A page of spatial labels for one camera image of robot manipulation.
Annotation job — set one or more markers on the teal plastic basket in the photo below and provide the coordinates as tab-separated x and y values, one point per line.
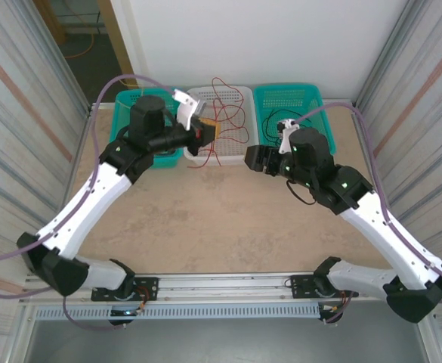
300	98
122	113

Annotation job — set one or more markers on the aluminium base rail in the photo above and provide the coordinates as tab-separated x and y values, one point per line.
224	283

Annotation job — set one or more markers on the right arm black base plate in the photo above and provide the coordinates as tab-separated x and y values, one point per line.
300	283

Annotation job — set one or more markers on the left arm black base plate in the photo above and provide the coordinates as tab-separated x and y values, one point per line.
147	283

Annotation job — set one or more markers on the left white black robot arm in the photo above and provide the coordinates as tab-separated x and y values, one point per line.
92	200

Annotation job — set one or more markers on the wooden plank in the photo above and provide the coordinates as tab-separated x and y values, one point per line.
52	22

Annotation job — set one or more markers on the wooden door frame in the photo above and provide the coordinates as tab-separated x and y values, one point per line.
118	41

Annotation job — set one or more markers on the white plastic basket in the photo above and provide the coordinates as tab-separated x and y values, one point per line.
232	151

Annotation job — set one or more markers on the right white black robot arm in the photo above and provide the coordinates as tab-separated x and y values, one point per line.
387	234

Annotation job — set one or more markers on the aluminium frame post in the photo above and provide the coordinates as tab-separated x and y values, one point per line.
62	60
382	53

